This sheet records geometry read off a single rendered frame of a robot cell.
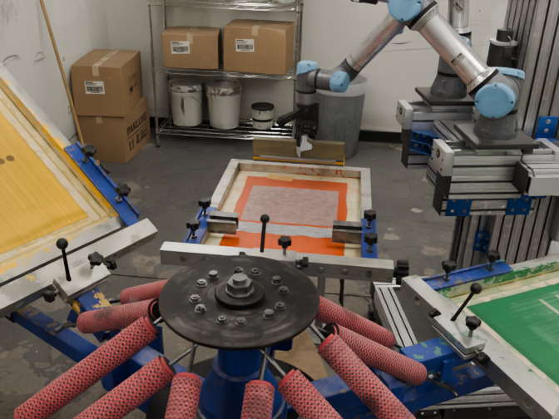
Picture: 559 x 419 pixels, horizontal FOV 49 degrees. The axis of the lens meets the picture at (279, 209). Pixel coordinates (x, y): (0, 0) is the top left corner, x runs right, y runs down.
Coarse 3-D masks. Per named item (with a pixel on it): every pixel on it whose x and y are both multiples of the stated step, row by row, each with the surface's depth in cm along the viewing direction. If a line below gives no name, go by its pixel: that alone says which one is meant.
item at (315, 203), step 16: (304, 192) 240; (320, 192) 241; (336, 192) 241; (304, 208) 228; (320, 208) 228; (336, 208) 228; (288, 224) 216; (304, 224) 216; (320, 224) 216; (304, 240) 206; (320, 240) 206
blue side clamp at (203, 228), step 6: (198, 216) 208; (204, 216) 210; (204, 222) 206; (204, 228) 202; (186, 234) 196; (198, 234) 198; (204, 234) 200; (186, 240) 193; (192, 240) 195; (198, 240) 195
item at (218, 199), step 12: (228, 168) 251; (240, 168) 258; (252, 168) 257; (264, 168) 256; (276, 168) 256; (288, 168) 255; (300, 168) 255; (312, 168) 254; (324, 168) 254; (336, 168) 254; (348, 168) 254; (360, 168) 255; (228, 180) 240; (360, 180) 247; (216, 192) 230; (228, 192) 238; (360, 192) 237; (216, 204) 221; (360, 204) 228; (360, 216) 220; (204, 240) 201; (360, 252) 198
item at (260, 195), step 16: (256, 176) 253; (256, 192) 239; (272, 192) 239; (288, 192) 240; (240, 208) 226; (256, 208) 227; (272, 208) 227; (288, 208) 227; (224, 240) 204; (240, 240) 205; (256, 240) 205; (272, 240) 205
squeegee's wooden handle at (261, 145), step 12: (264, 144) 239; (276, 144) 238; (288, 144) 238; (312, 144) 237; (324, 144) 236; (336, 144) 236; (300, 156) 240; (312, 156) 239; (324, 156) 238; (336, 156) 238
